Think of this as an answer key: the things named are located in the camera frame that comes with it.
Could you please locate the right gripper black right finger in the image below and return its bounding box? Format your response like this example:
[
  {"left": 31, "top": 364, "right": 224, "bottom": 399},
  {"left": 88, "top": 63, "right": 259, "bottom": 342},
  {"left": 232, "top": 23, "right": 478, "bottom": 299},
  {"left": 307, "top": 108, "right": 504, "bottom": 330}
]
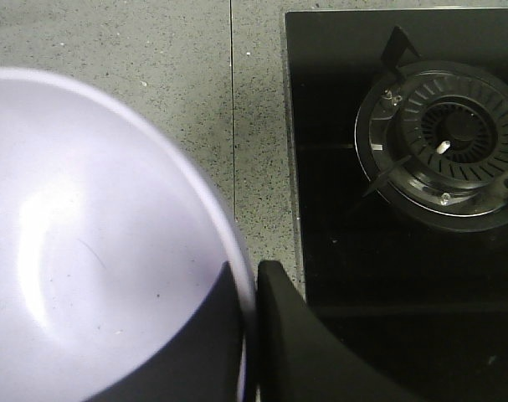
[{"left": 257, "top": 260, "right": 417, "bottom": 401}]

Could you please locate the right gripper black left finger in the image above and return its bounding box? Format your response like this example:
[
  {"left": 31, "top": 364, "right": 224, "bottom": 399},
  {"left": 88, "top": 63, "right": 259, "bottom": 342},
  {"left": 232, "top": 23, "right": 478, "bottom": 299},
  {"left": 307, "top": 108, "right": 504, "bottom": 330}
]
[{"left": 82, "top": 261, "right": 248, "bottom": 401}]

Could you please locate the purple plastic bowl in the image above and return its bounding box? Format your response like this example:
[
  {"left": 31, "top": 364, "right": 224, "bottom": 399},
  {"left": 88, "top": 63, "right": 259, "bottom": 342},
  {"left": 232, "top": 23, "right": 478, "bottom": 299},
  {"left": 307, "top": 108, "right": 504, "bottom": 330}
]
[{"left": 0, "top": 67, "right": 259, "bottom": 401}]

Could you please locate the black glass gas hob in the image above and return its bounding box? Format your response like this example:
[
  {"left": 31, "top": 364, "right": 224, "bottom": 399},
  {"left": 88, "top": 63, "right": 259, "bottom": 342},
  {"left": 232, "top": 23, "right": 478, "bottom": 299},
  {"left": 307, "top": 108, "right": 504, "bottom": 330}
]
[{"left": 285, "top": 6, "right": 508, "bottom": 401}]

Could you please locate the black gas burner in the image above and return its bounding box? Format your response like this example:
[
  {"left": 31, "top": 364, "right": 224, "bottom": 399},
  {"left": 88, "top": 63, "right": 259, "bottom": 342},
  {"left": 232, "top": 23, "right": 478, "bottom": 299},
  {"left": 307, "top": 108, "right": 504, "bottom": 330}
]
[{"left": 354, "top": 27, "right": 508, "bottom": 233}]

